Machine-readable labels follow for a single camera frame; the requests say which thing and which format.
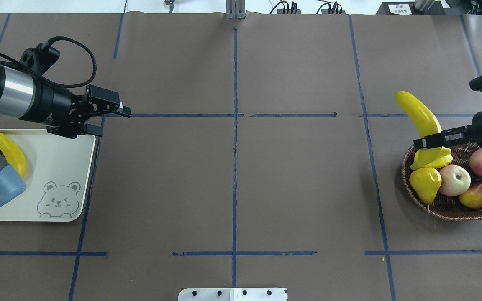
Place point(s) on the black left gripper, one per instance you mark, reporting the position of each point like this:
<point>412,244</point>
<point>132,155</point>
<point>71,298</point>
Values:
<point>52,106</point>

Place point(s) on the yellow banana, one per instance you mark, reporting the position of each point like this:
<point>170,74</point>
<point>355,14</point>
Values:
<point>13,154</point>
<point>425,121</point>

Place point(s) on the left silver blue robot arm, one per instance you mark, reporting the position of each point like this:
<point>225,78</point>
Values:
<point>16,93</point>

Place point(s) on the woven brown fruit basket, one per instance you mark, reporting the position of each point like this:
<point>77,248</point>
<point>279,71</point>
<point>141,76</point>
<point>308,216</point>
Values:
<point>444,207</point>

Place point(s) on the yellow starfruit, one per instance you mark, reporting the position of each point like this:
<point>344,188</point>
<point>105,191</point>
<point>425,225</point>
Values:
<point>432,158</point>

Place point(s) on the yellow pear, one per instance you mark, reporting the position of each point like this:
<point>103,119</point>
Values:
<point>426,182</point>

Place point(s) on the white bear print tray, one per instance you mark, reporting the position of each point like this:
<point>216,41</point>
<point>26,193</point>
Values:
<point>56,178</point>

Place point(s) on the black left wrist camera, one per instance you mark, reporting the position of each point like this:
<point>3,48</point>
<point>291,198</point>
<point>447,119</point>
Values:
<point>40,58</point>

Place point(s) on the aluminium frame post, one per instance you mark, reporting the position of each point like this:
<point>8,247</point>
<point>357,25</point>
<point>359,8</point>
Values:
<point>235,9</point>

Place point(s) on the black cable cluster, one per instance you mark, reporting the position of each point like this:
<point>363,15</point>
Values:
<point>310,7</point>

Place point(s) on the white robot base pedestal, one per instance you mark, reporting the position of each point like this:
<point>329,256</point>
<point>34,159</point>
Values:
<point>234,294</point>

